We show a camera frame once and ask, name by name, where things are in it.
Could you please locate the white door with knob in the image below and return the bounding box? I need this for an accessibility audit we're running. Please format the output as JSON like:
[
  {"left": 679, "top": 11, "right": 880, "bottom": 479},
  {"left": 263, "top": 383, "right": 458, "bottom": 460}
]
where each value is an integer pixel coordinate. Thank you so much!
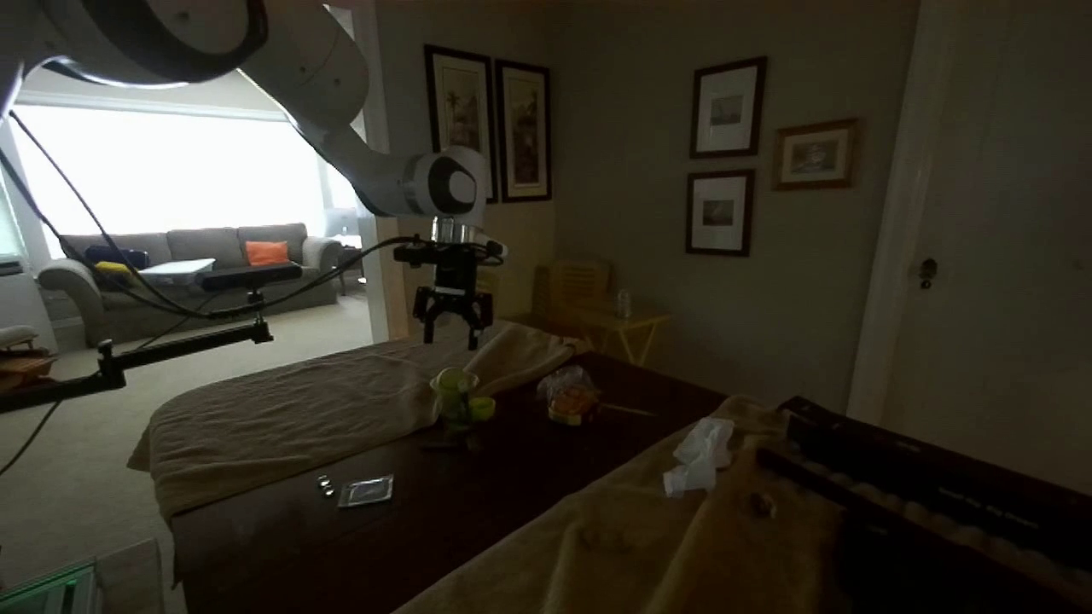
[{"left": 846, "top": 0, "right": 1092, "bottom": 490}]

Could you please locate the upper small framed picture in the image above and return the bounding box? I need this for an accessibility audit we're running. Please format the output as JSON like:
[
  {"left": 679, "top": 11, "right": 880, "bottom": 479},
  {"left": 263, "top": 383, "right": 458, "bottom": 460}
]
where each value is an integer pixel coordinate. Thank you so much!
[{"left": 694, "top": 57, "right": 767, "bottom": 158}]

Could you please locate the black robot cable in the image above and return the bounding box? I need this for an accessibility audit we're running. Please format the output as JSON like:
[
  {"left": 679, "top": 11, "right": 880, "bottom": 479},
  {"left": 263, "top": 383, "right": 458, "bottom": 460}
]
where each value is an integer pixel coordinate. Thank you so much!
[{"left": 0, "top": 61, "right": 425, "bottom": 323}]

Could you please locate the white napkin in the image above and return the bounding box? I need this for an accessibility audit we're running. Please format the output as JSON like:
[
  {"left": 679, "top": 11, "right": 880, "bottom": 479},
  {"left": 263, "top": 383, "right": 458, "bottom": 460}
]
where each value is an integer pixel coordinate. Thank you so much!
[{"left": 663, "top": 416, "right": 732, "bottom": 498}]

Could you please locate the yellow folding side table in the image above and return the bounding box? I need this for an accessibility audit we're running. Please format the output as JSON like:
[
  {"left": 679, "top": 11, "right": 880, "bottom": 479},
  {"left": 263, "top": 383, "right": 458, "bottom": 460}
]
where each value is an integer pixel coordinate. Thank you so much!
[{"left": 534, "top": 260, "right": 669, "bottom": 365}]

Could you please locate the lower small framed picture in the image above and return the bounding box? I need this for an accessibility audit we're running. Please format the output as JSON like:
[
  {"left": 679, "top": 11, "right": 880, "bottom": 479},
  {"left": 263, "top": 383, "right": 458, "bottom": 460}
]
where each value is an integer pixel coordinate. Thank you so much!
[{"left": 687, "top": 171, "right": 755, "bottom": 255}]

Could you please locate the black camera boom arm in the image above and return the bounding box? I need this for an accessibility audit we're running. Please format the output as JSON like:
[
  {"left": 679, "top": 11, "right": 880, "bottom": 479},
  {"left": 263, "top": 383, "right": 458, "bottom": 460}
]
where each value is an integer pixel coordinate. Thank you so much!
[{"left": 0, "top": 321, "right": 274, "bottom": 412}]

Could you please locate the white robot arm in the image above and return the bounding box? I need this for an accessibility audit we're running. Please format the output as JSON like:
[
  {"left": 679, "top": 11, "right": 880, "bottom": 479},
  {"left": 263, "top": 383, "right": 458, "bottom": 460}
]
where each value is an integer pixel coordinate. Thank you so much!
[{"left": 0, "top": 0, "right": 503, "bottom": 346}]

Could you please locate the orange toy in wrapper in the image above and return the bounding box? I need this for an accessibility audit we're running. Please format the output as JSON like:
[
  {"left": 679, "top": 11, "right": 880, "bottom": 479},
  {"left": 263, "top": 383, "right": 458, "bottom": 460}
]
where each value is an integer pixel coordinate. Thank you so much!
[{"left": 534, "top": 365, "right": 602, "bottom": 427}]

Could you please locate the tall framed picture right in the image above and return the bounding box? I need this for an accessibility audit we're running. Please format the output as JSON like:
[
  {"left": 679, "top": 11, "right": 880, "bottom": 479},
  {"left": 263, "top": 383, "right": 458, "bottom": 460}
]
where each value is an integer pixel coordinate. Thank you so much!
[{"left": 499, "top": 61, "right": 554, "bottom": 200}]

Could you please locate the grey sofa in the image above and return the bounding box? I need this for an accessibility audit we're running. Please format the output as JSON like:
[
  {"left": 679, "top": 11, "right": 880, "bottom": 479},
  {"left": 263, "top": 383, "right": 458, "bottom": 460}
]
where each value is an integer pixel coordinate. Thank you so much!
[{"left": 39, "top": 223, "right": 352, "bottom": 346}]

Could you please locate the yellow-green tennis ball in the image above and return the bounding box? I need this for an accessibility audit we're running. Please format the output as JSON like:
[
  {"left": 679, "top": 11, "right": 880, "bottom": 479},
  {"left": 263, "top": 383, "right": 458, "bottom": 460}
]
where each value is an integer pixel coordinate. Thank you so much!
[{"left": 429, "top": 365, "right": 499, "bottom": 430}]

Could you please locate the tan cloth left side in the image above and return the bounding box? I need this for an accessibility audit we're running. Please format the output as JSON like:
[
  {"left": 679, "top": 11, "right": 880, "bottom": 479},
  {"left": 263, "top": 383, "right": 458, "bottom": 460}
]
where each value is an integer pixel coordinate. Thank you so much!
[{"left": 131, "top": 321, "right": 588, "bottom": 520}]

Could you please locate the tall framed picture left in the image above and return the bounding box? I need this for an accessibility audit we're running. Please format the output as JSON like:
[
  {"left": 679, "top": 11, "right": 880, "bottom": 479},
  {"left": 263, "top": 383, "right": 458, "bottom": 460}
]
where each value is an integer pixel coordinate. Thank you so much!
[{"left": 422, "top": 43, "right": 495, "bottom": 197}]

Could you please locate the tan cloth right side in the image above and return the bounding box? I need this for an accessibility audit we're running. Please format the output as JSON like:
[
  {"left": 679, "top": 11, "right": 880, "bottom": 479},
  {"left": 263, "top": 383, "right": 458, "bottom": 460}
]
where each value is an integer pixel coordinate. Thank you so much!
[{"left": 397, "top": 396, "right": 838, "bottom": 614}]

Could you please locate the tall framed picture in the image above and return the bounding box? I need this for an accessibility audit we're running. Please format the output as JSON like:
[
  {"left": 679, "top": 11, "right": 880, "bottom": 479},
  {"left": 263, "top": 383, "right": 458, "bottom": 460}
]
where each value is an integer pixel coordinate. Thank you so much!
[
  {"left": 422, "top": 43, "right": 495, "bottom": 197},
  {"left": 499, "top": 61, "right": 554, "bottom": 200}
]

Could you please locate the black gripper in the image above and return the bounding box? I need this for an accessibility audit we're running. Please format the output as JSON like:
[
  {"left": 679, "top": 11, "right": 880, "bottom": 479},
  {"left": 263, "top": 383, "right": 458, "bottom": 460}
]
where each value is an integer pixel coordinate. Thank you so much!
[{"left": 397, "top": 240, "right": 506, "bottom": 352}]

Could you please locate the orange cushion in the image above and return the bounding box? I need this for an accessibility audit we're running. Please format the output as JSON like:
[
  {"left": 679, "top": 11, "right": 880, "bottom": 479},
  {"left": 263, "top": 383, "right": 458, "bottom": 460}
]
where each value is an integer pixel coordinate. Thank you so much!
[{"left": 241, "top": 240, "right": 289, "bottom": 269}]

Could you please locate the tan cloth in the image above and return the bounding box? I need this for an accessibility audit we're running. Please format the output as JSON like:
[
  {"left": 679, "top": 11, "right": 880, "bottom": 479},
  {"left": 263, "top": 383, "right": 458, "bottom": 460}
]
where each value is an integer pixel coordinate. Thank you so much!
[
  {"left": 397, "top": 396, "right": 838, "bottom": 614},
  {"left": 131, "top": 321, "right": 588, "bottom": 520}
]

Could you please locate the gold framed small picture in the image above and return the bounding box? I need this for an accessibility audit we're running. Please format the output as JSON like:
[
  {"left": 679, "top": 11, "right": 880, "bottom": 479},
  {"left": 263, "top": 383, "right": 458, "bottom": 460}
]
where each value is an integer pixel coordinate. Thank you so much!
[{"left": 776, "top": 120, "right": 861, "bottom": 191}]

